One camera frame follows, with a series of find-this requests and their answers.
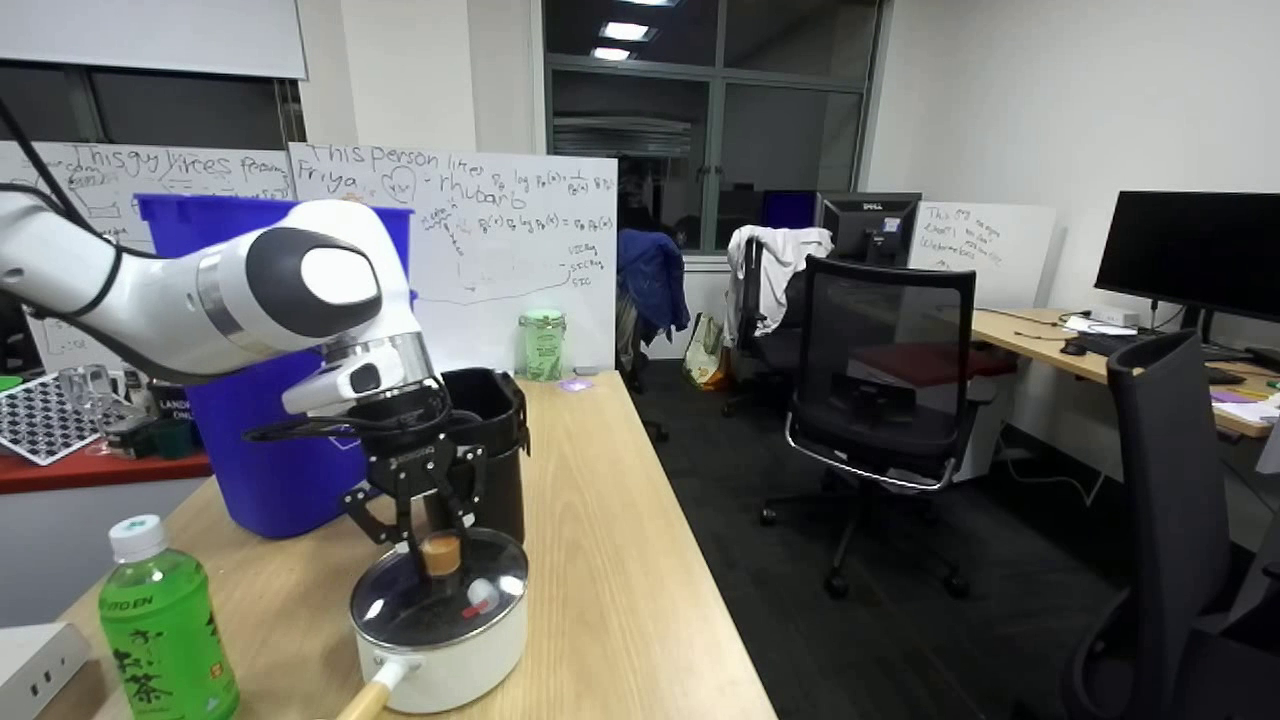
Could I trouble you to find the whiteboard with scribbles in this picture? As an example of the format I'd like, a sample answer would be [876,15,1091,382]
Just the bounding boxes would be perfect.
[0,135,296,382]

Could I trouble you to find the dark glass window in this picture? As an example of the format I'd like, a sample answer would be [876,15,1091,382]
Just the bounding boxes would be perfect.
[539,0,891,256]

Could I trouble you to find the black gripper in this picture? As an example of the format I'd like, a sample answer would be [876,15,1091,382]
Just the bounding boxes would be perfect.
[250,383,492,552]

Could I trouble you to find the black landfill bin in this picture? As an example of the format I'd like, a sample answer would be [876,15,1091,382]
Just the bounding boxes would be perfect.
[437,369,539,552]

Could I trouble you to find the green tea bottle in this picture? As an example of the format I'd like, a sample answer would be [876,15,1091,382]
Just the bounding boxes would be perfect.
[95,512,245,720]

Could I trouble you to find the white pedestal red cushion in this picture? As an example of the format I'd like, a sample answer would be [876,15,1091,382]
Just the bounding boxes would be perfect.
[846,340,1024,488]

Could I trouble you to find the small white cylinder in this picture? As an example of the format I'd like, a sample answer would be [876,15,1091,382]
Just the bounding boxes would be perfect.
[460,577,504,622]

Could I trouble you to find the black keyboard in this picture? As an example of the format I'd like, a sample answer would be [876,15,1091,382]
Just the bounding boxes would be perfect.
[1059,328,1139,360]

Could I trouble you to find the green wipes container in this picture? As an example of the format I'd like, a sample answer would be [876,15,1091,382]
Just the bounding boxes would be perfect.
[511,308,570,383]

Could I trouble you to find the white roller blind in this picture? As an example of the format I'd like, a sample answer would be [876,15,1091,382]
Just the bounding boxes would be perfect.
[0,0,312,79]

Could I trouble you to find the red side table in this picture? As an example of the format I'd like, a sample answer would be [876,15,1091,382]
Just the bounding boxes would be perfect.
[0,445,216,499]

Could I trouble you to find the black fabric office chair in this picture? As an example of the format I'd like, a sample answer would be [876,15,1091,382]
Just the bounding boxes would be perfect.
[1062,328,1280,720]

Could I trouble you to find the large written whiteboard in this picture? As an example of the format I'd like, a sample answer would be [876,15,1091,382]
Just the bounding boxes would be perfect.
[289,140,618,382]

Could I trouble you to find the white yellow bag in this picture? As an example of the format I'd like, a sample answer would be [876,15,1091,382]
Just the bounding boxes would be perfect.
[682,314,737,397]

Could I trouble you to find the blue jacket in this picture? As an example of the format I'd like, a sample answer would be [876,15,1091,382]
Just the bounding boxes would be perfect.
[616,227,690,350]

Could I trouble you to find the checkered calibration board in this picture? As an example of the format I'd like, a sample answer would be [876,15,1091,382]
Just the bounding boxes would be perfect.
[0,366,150,470]

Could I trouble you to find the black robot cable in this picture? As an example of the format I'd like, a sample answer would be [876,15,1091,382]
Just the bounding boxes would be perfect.
[0,91,135,328]

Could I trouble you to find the black mesh office chair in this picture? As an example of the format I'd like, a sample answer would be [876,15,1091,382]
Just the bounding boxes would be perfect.
[756,254,984,601]

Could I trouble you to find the dark green clutter box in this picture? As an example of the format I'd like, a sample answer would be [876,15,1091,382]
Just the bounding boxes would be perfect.
[122,413,208,463]

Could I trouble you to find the wooden office desk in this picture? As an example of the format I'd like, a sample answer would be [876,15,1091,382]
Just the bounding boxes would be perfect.
[968,308,1280,445]

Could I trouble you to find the white cloth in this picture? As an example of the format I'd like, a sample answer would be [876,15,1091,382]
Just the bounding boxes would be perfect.
[725,219,834,340]

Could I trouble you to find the small written whiteboard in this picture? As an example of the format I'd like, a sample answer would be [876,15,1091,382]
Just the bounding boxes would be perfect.
[906,198,1062,314]

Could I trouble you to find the black chair under cloth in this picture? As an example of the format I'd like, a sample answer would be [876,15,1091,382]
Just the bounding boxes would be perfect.
[727,234,818,393]

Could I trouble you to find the white papers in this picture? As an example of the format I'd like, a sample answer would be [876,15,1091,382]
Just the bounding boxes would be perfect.
[1207,387,1280,439]

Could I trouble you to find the white pot wooden handle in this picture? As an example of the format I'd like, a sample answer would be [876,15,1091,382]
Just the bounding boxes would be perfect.
[330,572,531,720]

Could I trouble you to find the black computer monitor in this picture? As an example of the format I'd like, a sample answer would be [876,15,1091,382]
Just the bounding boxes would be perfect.
[1091,188,1280,350]

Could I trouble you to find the white power strip box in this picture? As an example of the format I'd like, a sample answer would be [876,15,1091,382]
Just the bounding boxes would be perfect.
[0,615,95,720]

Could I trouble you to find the small black monitor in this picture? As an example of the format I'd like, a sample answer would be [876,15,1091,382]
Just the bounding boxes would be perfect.
[817,192,925,271]

